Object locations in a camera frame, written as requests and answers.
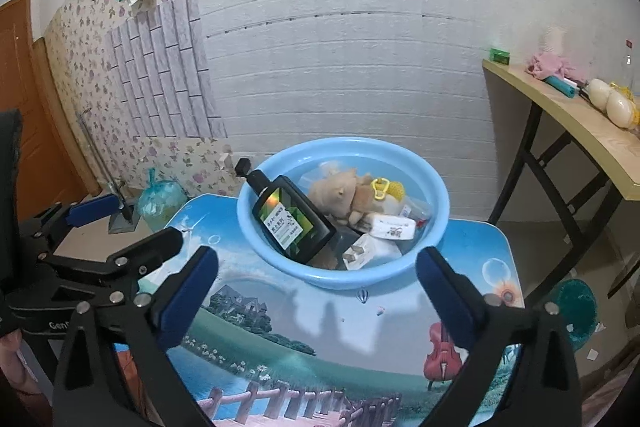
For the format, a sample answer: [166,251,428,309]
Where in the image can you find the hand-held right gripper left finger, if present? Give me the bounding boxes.
[52,246,219,427]

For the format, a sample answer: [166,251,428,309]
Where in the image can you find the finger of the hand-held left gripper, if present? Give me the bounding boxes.
[45,228,183,303]
[40,193,123,253]

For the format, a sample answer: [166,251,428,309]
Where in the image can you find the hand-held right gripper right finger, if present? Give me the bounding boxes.
[416,246,583,427]

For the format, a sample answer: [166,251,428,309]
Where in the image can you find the white charger plug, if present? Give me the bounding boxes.
[342,234,402,271]

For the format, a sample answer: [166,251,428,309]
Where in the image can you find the small yellow white carton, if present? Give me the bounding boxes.
[369,213,417,242]

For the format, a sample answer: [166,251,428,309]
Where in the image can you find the blue plastic basin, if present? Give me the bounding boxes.
[236,137,451,291]

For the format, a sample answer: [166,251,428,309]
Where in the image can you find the yellow mesh bag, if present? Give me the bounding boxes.
[370,177,407,204]

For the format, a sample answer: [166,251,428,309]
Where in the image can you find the black bottle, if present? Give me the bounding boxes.
[234,158,337,265]

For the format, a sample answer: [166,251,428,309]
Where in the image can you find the beige plush toy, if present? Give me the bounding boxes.
[307,167,385,229]

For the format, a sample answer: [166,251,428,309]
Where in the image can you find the printed landscape desktop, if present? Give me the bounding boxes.
[112,194,526,427]

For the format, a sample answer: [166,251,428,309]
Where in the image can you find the person's left hand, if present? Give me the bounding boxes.
[0,330,30,395]

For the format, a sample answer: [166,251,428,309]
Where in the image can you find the metal rod stand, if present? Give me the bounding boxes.
[75,107,142,236]

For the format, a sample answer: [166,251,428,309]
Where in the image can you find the green plastic bag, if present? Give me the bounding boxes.
[137,168,189,234]

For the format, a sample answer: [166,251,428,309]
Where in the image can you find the brown wooden door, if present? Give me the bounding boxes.
[0,0,99,220]

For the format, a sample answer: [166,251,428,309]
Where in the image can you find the green trash bin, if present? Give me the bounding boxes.
[545,279,599,351]

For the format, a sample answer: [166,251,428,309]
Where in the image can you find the wooden side table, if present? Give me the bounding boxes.
[482,57,640,303]

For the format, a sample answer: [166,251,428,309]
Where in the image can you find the teal tube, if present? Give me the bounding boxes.
[544,76,577,99]

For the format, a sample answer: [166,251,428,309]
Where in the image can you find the pink cloth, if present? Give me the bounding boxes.
[525,52,582,82]

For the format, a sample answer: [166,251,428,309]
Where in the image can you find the cream ball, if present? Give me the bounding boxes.
[587,78,614,110]
[606,89,639,128]

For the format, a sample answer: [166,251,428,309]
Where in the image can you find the clear plastic bottle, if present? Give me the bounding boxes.
[622,38,640,75]

